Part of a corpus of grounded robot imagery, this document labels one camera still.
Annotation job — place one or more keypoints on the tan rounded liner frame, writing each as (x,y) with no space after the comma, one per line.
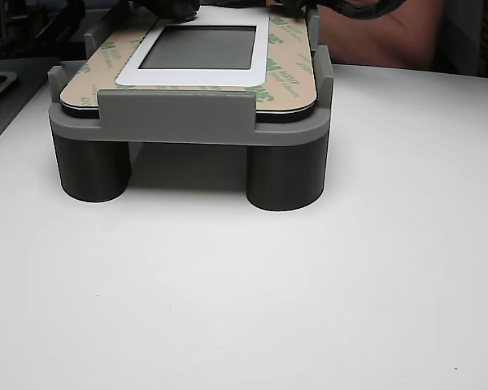
(0,75)

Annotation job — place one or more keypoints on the tan 3M protective film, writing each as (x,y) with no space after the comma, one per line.
(89,87)

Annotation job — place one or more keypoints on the grey 3D-printed fixture stand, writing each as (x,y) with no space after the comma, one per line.
(175,118)

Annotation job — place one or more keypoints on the grey blue-padded gripper finger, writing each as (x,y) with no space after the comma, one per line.
(288,9)

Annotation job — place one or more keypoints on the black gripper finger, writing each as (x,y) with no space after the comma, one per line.
(185,9)
(156,7)

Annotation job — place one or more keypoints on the person's left forearm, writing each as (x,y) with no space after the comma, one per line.
(382,44)

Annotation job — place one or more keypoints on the white panel with window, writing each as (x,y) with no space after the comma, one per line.
(195,77)

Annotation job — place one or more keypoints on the flat grey tray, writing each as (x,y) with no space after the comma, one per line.
(20,101)

